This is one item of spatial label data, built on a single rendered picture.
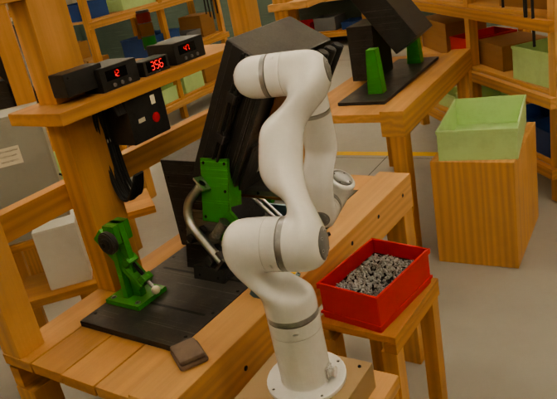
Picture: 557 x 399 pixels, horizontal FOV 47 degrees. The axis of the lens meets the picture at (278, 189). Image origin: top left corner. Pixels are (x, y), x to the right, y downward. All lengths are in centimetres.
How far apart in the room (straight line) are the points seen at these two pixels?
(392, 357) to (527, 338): 139
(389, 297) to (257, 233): 66
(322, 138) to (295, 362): 57
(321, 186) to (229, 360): 53
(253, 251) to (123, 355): 70
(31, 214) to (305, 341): 104
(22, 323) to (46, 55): 79
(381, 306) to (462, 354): 130
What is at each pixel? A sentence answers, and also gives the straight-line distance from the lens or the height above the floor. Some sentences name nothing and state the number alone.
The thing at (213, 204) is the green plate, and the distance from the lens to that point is 211.
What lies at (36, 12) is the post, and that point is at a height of 181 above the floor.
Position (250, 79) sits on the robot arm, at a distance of 148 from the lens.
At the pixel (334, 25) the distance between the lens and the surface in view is 1118.
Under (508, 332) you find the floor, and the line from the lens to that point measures 328.
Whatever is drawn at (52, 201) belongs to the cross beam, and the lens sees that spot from 218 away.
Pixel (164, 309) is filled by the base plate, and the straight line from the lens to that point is 205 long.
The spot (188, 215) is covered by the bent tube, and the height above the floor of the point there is 110.
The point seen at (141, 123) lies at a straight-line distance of 215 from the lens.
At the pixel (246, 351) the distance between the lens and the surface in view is 186.
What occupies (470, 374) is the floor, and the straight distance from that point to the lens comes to 303.
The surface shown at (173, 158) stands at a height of 124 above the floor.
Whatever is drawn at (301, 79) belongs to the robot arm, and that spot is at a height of 160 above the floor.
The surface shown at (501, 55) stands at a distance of 488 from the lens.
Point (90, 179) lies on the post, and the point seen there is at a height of 128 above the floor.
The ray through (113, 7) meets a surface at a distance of 766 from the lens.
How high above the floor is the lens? 189
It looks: 21 degrees down
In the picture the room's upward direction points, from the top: 11 degrees counter-clockwise
